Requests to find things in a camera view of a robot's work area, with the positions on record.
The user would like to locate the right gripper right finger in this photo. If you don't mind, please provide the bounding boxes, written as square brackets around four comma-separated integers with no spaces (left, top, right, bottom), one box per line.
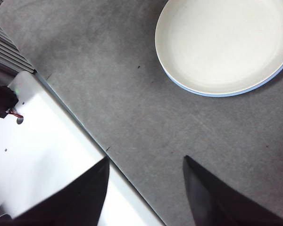
[183,154,283,226]

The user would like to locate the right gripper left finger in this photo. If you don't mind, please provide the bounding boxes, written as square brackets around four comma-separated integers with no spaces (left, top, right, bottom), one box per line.
[0,157,111,226]

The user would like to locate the thin red wire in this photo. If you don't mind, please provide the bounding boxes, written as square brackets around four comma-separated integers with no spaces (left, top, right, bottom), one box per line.
[7,110,24,119]

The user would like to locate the blue round plate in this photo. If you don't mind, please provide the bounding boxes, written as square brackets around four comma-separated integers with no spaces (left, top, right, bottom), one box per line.
[162,50,283,98]

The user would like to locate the white round plate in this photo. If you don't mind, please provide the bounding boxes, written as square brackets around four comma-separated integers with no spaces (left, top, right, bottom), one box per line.
[155,0,283,95]

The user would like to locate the ribbed aluminium rail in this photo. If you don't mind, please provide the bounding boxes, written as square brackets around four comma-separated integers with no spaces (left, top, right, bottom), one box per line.
[0,0,36,74]

